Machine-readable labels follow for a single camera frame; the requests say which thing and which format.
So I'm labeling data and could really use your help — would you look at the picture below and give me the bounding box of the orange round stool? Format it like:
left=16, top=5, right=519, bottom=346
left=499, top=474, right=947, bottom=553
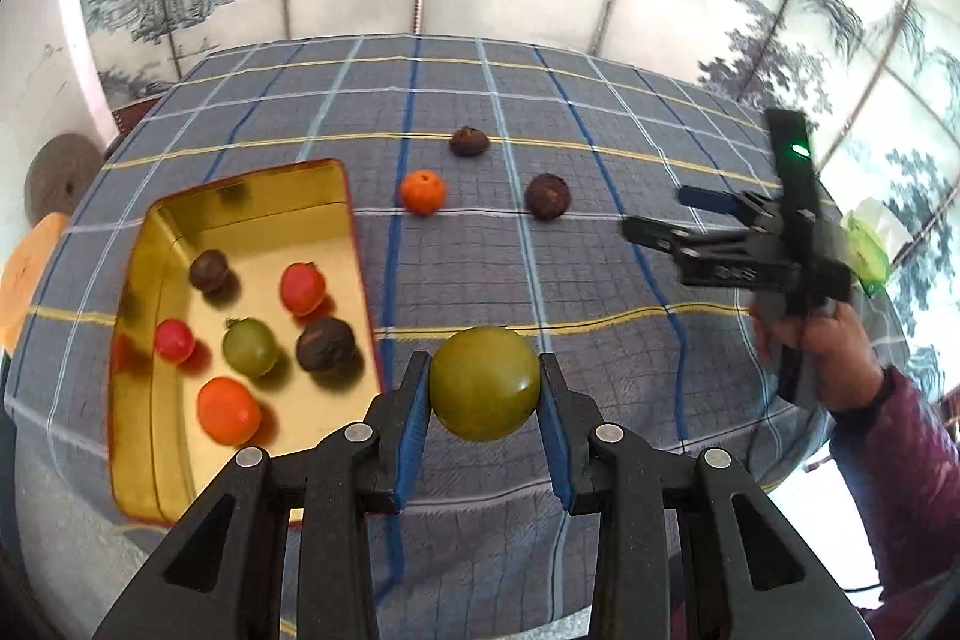
left=0, top=212, right=68, bottom=348

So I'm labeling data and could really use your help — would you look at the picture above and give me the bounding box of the dark brown round fruit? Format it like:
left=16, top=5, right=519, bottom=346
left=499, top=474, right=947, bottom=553
left=295, top=317, right=357, bottom=374
left=524, top=173, right=572, bottom=222
left=188, top=248, right=230, bottom=295
left=450, top=125, right=491, bottom=158

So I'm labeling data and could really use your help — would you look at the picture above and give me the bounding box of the orange tangerine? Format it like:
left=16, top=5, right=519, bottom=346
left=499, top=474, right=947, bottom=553
left=400, top=169, right=449, bottom=215
left=197, top=377, right=263, bottom=446

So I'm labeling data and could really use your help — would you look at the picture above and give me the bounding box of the green tomato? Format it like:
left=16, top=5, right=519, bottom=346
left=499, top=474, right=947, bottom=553
left=428, top=325, right=542, bottom=442
left=222, top=317, right=280, bottom=378

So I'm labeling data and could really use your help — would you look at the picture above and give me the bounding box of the red tomato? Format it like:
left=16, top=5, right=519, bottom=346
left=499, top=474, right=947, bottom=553
left=154, top=318, right=197, bottom=363
left=280, top=261, right=328, bottom=316

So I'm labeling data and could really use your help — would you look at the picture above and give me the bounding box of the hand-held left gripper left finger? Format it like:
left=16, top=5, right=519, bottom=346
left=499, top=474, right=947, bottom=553
left=94, top=351, right=434, bottom=640

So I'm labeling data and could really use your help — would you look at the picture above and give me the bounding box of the grey round woven cushion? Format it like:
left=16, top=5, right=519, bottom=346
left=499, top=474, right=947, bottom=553
left=24, top=134, right=104, bottom=223

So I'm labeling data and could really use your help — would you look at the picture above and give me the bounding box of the dark red wooden furniture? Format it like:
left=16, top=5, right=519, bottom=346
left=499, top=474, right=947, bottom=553
left=112, top=98, right=167, bottom=133

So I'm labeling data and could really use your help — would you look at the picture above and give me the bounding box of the green tissue packet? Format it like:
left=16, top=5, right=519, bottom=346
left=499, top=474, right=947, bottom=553
left=840, top=197, right=912, bottom=298

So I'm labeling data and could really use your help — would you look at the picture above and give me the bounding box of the person's right hand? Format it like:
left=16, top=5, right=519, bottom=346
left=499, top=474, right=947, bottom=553
left=752, top=301, right=884, bottom=414

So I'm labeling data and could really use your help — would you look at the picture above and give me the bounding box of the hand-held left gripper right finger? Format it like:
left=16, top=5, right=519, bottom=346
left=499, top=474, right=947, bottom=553
left=537, top=353, right=875, bottom=640

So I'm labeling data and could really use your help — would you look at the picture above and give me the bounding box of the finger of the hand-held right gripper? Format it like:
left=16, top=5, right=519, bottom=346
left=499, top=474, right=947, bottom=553
left=621, top=216, right=751, bottom=262
left=679, top=185, right=777, bottom=221

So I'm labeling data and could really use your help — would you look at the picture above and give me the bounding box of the blue grey plaid tablecloth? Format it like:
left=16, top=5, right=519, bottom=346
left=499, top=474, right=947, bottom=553
left=4, top=34, right=912, bottom=640

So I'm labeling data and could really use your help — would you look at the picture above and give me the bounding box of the person's right forearm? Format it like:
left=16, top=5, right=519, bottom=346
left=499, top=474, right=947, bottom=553
left=829, top=366, right=960, bottom=640

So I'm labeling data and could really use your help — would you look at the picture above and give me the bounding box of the gold metal tin tray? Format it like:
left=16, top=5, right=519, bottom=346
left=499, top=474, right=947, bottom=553
left=107, top=158, right=387, bottom=528

